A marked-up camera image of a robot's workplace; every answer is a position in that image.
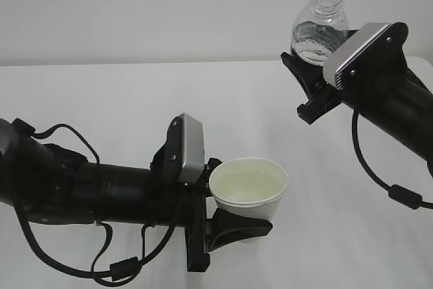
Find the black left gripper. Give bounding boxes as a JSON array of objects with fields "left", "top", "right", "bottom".
[{"left": 150, "top": 116, "right": 273, "bottom": 264}]

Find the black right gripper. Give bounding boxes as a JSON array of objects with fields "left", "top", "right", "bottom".
[{"left": 281, "top": 22, "right": 409, "bottom": 125}]

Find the clear plastic water bottle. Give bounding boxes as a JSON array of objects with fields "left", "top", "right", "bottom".
[{"left": 291, "top": 0, "right": 348, "bottom": 66}]

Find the white paper cup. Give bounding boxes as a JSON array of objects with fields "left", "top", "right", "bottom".
[{"left": 208, "top": 157, "right": 289, "bottom": 221}]

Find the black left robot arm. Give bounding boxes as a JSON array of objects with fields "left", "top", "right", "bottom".
[{"left": 1, "top": 114, "right": 272, "bottom": 272}]

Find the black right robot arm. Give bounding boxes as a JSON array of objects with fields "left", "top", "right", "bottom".
[{"left": 281, "top": 22, "right": 432, "bottom": 164}]

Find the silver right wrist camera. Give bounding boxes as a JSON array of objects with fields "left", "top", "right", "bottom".
[{"left": 323, "top": 22, "right": 391, "bottom": 90}]

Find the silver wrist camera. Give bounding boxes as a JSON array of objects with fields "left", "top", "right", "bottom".
[
  {"left": 178, "top": 113, "right": 205, "bottom": 184},
  {"left": 323, "top": 22, "right": 391, "bottom": 90}
]

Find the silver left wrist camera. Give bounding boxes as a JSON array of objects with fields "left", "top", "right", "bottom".
[{"left": 178, "top": 113, "right": 205, "bottom": 184}]

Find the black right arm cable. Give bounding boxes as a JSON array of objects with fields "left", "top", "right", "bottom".
[{"left": 351, "top": 108, "right": 433, "bottom": 210}]

